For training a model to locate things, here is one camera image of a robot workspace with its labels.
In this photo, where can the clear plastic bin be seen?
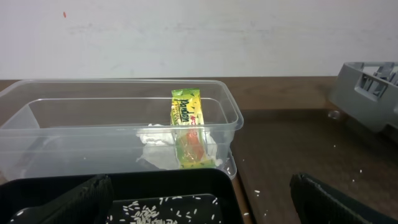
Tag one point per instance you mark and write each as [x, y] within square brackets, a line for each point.
[73, 127]

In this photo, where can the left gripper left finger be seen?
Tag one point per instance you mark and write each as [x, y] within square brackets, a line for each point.
[88, 202]

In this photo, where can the black rectangular tray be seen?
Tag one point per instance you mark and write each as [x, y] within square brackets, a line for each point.
[27, 193]

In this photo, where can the grey dishwasher rack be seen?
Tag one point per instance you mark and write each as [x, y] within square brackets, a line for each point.
[367, 91]

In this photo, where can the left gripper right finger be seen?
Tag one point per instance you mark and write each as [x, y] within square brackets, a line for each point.
[318, 203]

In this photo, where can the yellow snack wrapper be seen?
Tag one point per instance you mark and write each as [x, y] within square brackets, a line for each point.
[188, 124]

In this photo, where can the brown serving tray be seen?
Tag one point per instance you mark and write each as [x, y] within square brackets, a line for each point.
[273, 145]

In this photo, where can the pile of rice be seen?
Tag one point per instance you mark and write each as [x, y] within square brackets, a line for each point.
[189, 209]

